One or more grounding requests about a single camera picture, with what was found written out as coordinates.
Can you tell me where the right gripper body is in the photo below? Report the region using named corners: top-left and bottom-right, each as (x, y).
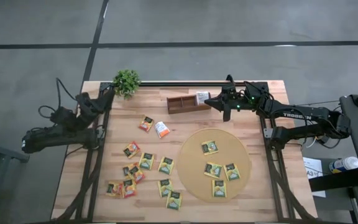
top-left (227, 88), bottom-right (252, 112)

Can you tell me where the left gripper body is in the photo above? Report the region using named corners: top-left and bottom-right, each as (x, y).
top-left (76, 92), bottom-right (105, 115)

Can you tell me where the white orange tea packet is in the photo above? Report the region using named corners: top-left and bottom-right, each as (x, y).
top-left (154, 121), bottom-right (171, 139)
top-left (195, 90), bottom-right (210, 106)

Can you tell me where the green tea packet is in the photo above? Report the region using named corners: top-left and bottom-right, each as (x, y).
top-left (211, 179), bottom-right (227, 198)
top-left (203, 161), bottom-right (223, 179)
top-left (158, 156), bottom-right (175, 175)
top-left (165, 190), bottom-right (183, 211)
top-left (223, 162), bottom-right (241, 182)
top-left (138, 152), bottom-right (155, 171)
top-left (157, 178), bottom-right (174, 198)
top-left (201, 140), bottom-right (219, 156)

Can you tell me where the wooden tea organizer box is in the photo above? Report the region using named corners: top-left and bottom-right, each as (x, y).
top-left (166, 92), bottom-right (213, 115)

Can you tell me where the green plant in white pot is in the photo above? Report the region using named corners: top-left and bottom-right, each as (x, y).
top-left (112, 68), bottom-right (142, 100)

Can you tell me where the round woven straw placemat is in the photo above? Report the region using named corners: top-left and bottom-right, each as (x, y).
top-left (176, 128), bottom-right (252, 203)

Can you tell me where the white paper sheet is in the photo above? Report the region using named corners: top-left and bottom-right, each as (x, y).
top-left (302, 157), bottom-right (326, 198)

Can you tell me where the white blue canister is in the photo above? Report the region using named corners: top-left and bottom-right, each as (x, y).
top-left (328, 156), bottom-right (358, 174)

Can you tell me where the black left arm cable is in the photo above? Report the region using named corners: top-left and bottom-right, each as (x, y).
top-left (38, 77), bottom-right (78, 119)

